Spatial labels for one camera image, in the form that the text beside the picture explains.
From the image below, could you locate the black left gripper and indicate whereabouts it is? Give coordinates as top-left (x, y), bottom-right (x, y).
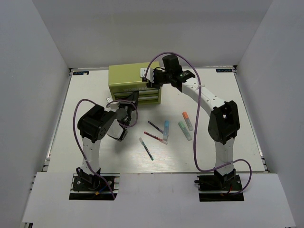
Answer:
top-left (117, 92), bottom-right (139, 118)

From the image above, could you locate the green metal drawer chest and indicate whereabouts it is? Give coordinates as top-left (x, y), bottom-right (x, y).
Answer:
top-left (108, 62), bottom-right (162, 105)

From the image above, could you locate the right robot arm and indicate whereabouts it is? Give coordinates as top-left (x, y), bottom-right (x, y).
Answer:
top-left (141, 52), bottom-right (240, 190)

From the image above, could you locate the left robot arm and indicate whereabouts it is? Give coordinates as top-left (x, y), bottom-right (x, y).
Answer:
top-left (73, 91), bottom-right (139, 190)

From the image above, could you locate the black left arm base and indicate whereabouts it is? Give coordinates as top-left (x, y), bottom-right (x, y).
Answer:
top-left (69, 173), bottom-right (120, 201)

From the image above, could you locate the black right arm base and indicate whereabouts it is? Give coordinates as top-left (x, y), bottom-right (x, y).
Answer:
top-left (194, 175), bottom-right (244, 202)

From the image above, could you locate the purple gel pen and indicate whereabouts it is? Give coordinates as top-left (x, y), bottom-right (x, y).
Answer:
top-left (148, 121), bottom-right (164, 134)

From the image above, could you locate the green gel pen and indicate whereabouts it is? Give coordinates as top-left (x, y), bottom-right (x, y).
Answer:
top-left (139, 137), bottom-right (154, 161)

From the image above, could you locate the blue highlighter marker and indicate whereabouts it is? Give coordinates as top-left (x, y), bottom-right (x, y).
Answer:
top-left (163, 120), bottom-right (170, 141)

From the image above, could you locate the orange highlighter marker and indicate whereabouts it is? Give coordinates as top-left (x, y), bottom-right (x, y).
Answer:
top-left (182, 112), bottom-right (194, 131)

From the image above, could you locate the red gel pen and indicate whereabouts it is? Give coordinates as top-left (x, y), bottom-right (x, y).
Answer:
top-left (143, 132), bottom-right (168, 145)

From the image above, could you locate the green highlighter marker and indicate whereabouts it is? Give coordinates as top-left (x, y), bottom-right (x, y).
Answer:
top-left (178, 121), bottom-right (192, 141)

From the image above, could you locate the blue label sticker left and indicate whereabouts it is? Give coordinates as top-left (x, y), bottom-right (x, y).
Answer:
top-left (73, 71), bottom-right (89, 76)

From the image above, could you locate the blue label sticker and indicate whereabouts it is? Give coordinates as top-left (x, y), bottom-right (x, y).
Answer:
top-left (73, 71), bottom-right (89, 76)
top-left (216, 68), bottom-right (233, 73)

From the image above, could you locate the blue label sticker right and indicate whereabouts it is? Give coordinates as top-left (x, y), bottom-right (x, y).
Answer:
top-left (216, 68), bottom-right (233, 73)

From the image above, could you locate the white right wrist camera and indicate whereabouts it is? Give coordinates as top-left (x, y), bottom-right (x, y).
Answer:
top-left (140, 68), bottom-right (154, 83)

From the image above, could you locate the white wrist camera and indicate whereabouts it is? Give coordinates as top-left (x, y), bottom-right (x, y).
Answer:
top-left (106, 97), bottom-right (119, 110)
top-left (140, 68), bottom-right (154, 83)

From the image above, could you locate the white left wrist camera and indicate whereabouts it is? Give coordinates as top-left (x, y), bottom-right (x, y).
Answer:
top-left (106, 97), bottom-right (119, 110)

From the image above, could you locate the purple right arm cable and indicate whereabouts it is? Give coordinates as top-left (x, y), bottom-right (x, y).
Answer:
top-left (143, 51), bottom-right (253, 195)

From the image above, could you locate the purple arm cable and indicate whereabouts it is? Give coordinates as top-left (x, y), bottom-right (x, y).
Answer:
top-left (73, 98), bottom-right (139, 200)
top-left (143, 51), bottom-right (253, 195)

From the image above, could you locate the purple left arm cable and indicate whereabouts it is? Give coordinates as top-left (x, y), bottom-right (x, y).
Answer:
top-left (73, 98), bottom-right (139, 200)

